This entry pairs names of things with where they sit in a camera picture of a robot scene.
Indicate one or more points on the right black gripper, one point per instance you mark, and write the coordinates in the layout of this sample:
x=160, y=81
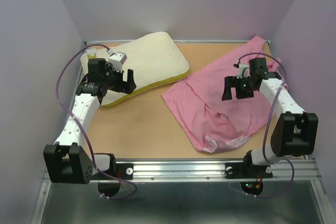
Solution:
x=231, y=82

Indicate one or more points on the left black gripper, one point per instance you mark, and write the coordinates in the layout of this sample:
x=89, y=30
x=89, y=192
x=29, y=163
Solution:
x=127, y=87

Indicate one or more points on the cream pillow yellow edge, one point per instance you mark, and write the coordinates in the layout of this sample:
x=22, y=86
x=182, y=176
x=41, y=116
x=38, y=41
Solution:
x=156, y=61

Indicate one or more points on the pink pillowcase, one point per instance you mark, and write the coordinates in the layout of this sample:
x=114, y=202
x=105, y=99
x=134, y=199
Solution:
x=211, y=124

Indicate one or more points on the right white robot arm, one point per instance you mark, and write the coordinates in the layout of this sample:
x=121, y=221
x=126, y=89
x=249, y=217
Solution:
x=295, y=131

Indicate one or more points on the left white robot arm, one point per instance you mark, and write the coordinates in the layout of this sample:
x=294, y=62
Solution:
x=66, y=160

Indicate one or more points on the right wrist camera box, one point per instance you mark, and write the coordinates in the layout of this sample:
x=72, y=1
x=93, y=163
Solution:
x=243, y=70

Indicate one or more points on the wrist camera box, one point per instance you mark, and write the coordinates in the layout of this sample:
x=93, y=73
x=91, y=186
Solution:
x=117, y=59
x=243, y=70

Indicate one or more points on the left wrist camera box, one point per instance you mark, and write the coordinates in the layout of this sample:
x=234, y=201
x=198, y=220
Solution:
x=117, y=59

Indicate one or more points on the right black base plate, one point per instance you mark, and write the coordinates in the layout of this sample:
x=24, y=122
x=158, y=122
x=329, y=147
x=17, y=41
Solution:
x=238, y=170

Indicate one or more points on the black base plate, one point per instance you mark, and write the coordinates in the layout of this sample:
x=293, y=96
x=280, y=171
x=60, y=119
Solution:
x=119, y=170
x=238, y=170

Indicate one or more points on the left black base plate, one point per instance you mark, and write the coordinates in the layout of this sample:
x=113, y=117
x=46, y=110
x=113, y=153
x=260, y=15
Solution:
x=119, y=170

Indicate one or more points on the aluminium front rail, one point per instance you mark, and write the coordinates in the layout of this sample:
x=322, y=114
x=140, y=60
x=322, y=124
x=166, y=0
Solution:
x=210, y=170

